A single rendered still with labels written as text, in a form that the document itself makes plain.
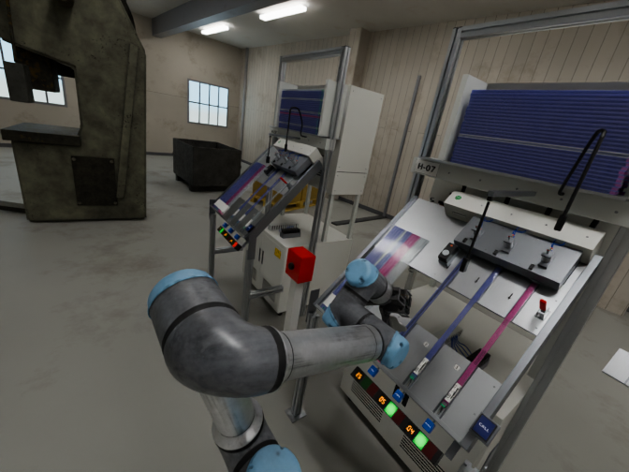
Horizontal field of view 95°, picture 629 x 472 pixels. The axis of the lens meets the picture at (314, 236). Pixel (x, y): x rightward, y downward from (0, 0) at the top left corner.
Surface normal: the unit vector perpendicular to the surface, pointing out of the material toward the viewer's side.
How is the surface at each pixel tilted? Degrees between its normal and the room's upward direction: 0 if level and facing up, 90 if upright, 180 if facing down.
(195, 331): 34
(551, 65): 90
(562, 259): 43
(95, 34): 90
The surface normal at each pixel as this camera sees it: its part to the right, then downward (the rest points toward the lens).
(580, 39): -0.74, 0.13
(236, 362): 0.38, -0.22
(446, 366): -0.44, -0.62
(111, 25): 0.51, 0.38
